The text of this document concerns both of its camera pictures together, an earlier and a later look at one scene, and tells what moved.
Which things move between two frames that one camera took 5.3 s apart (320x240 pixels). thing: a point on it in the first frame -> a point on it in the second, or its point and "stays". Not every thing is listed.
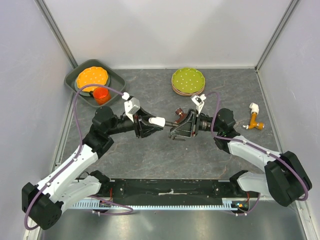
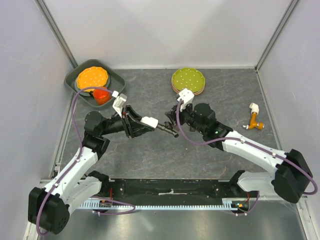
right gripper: [192, 120] -> [172, 115]
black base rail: [151, 189] stays
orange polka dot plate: [93, 75] stays
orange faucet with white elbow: [254, 109] stays
